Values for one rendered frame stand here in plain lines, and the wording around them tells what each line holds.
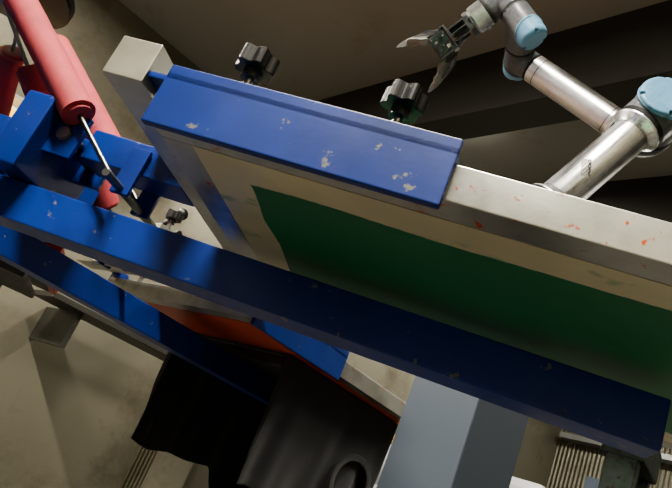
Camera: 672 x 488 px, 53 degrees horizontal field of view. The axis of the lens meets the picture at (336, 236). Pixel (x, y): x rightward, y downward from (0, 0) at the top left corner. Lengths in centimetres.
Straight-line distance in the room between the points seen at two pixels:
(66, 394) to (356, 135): 434
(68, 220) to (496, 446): 92
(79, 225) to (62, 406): 390
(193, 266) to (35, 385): 391
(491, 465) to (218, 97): 100
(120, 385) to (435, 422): 375
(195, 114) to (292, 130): 10
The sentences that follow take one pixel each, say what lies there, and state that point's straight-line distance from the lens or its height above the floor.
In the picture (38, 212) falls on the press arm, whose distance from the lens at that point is 103.
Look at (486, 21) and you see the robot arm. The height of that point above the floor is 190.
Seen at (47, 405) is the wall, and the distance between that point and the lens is 482.
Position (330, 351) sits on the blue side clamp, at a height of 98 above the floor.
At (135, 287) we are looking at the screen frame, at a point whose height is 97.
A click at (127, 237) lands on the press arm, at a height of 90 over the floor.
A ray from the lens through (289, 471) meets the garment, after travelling 163.
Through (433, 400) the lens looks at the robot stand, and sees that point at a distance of 144.
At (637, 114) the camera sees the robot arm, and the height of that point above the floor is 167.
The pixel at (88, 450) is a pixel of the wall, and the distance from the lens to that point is 498.
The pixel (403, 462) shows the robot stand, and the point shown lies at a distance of 143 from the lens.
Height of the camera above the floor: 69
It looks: 21 degrees up
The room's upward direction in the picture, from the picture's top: 23 degrees clockwise
